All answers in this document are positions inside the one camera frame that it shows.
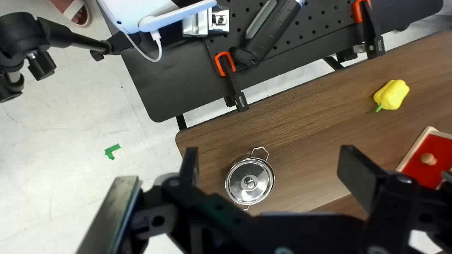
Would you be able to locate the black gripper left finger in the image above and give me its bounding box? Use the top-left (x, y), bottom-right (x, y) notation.
top-left (179, 147), bottom-right (198, 186)

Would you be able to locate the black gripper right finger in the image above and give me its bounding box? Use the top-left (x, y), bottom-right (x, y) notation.
top-left (337, 145), bottom-right (388, 212)

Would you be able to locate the yellow toy pepper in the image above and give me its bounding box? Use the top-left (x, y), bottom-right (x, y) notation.
top-left (373, 79), bottom-right (409, 113)

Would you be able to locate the small steel pot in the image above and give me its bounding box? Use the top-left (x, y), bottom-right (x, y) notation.
top-left (223, 145), bottom-right (277, 212)

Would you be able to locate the wooden box with red side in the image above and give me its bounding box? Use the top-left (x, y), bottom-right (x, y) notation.
top-left (395, 125), bottom-right (452, 189)

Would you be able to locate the green floor tape mark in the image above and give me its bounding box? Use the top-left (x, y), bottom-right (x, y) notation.
top-left (104, 144), bottom-right (121, 161)

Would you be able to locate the orange black clamp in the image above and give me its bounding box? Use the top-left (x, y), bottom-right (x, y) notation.
top-left (213, 51), bottom-right (248, 111)
top-left (352, 0), bottom-right (385, 59)

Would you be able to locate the black perforated mounting board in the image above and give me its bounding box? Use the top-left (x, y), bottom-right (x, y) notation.
top-left (123, 0), bottom-right (445, 123)

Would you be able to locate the white blue tablet device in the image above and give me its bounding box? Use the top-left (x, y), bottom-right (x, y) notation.
top-left (97, 0), bottom-right (217, 34)

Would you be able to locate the white cable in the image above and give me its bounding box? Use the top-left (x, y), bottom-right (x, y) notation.
top-left (126, 30), bottom-right (164, 63)

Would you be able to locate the black camera tripod mount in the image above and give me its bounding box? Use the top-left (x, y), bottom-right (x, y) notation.
top-left (0, 11), bottom-right (121, 103)

